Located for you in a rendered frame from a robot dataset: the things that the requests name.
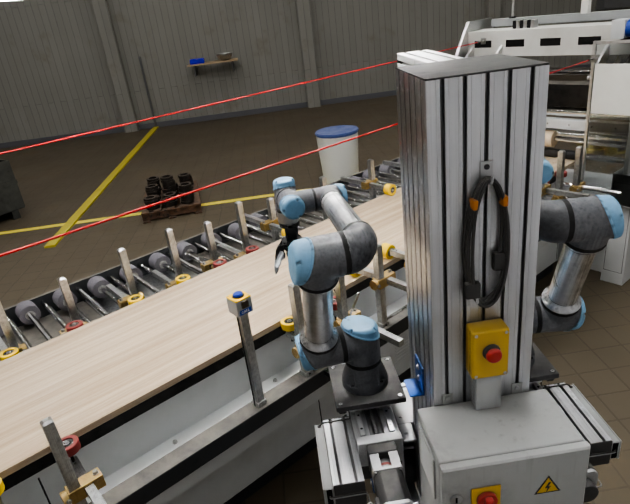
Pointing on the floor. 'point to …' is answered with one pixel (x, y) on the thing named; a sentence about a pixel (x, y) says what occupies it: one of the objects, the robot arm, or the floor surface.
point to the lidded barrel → (339, 154)
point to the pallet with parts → (170, 197)
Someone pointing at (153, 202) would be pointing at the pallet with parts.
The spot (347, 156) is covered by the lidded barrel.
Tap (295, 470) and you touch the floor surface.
